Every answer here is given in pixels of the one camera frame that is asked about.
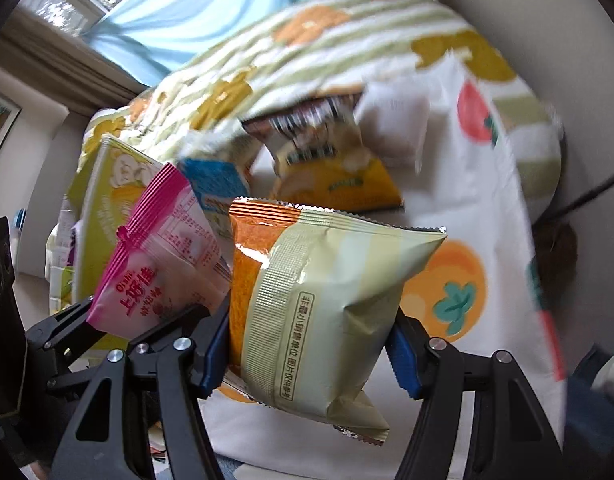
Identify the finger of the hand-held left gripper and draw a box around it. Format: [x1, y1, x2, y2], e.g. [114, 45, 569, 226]
[46, 305, 211, 397]
[25, 299, 104, 357]

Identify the pale purple snack packet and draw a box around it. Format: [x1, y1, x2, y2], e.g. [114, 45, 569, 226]
[354, 77, 431, 169]

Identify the pink snack packet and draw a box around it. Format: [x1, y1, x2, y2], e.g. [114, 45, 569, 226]
[86, 162, 233, 339]

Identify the black cable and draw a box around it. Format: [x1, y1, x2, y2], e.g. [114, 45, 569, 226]
[557, 167, 614, 221]

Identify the blue white snack packet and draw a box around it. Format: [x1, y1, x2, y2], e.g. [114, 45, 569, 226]
[179, 157, 253, 241]

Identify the floral striped blanket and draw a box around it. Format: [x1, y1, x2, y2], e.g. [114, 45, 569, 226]
[80, 0, 518, 171]

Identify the light blue cloth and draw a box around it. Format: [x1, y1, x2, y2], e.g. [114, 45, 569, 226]
[82, 0, 313, 89]

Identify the orange green snack packet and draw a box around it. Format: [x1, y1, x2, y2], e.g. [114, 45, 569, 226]
[228, 197, 447, 447]

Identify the brown left curtain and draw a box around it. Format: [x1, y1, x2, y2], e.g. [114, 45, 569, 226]
[0, 10, 149, 117]

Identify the dark brown yellow snack packet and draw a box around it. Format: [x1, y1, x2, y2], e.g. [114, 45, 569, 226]
[242, 94, 406, 214]

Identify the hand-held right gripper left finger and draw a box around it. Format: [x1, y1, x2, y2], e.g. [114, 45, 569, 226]
[50, 305, 233, 480]

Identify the white fruit print sheet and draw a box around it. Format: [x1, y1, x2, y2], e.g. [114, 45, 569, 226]
[197, 55, 568, 480]

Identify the green yellow cardboard box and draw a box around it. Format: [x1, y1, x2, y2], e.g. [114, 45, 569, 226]
[62, 135, 233, 311]

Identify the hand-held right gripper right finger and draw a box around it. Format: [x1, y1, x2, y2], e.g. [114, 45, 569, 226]
[387, 310, 564, 480]

